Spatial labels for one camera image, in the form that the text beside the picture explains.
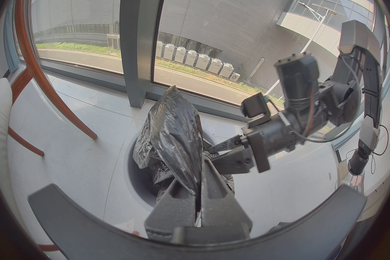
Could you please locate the window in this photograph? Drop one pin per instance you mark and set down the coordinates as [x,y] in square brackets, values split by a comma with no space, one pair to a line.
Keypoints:
[137,39]

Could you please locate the black plastic bag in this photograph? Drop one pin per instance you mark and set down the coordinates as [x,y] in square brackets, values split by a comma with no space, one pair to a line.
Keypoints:
[175,121]

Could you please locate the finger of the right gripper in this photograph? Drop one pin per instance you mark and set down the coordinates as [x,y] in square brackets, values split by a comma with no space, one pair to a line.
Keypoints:
[228,144]
[236,161]

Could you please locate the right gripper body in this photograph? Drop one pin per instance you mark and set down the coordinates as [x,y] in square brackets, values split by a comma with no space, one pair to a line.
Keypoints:
[274,138]

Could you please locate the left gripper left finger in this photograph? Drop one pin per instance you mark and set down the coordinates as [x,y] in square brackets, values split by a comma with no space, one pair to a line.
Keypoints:
[170,210]

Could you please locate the wooden chair with white cushion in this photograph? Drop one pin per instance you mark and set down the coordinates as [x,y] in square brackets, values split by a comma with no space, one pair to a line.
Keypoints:
[29,48]

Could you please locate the white trash bin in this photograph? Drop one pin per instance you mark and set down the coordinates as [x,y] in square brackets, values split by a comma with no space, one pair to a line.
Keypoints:
[137,181]

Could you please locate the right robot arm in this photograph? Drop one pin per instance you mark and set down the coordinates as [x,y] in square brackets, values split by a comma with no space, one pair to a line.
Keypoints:
[338,100]

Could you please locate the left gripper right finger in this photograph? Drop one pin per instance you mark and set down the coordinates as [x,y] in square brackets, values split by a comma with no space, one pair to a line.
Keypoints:
[219,207]

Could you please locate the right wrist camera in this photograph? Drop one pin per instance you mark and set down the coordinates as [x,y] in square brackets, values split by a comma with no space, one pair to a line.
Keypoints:
[254,106]

